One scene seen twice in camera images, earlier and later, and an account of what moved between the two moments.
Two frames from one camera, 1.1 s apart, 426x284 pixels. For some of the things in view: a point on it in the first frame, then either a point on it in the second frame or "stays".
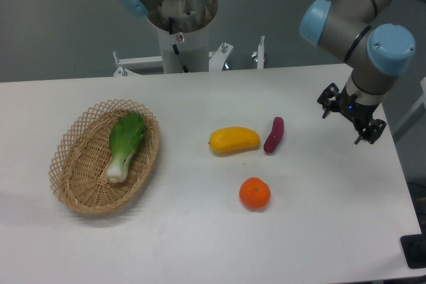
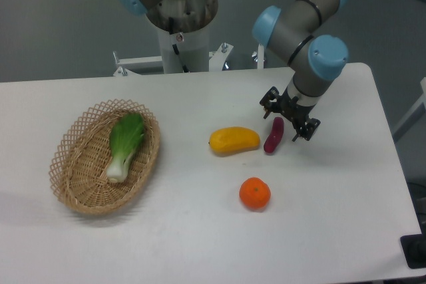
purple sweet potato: (276, 132) stays
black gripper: (359, 114) → (295, 112)
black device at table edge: (414, 248) stays
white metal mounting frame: (128, 66) stays
